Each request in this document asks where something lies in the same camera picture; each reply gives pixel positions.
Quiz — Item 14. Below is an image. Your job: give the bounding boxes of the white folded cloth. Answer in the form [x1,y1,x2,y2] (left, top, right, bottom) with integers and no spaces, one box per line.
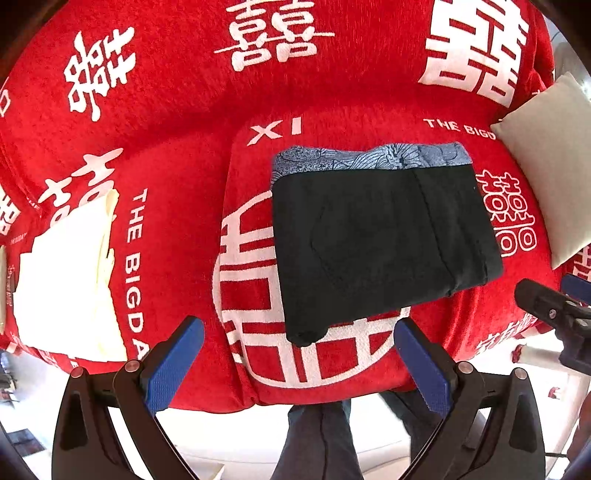
[13,188,127,363]

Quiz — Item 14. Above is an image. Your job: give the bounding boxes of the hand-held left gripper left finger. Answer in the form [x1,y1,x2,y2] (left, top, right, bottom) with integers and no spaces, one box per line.
[52,316,205,480]

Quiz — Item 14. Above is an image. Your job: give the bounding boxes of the red printed blanket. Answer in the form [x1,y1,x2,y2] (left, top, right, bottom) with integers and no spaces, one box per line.
[0,0,591,414]

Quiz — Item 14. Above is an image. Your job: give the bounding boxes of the black pants with blue waistband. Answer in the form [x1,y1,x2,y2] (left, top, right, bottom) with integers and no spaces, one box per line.
[270,142,505,348]

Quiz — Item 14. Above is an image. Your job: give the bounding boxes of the person's right leg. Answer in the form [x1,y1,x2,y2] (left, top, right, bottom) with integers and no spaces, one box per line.
[381,391,445,462]

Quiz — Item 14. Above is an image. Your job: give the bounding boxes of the cream pillow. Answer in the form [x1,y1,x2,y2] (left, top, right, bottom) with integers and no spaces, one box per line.
[490,71,591,271]

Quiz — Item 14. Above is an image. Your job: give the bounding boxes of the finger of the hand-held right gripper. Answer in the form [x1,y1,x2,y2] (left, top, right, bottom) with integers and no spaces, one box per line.
[562,274,591,306]
[515,278,591,331]

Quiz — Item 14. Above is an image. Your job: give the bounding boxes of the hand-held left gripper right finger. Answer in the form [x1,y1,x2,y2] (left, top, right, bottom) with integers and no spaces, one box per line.
[394,318,548,480]

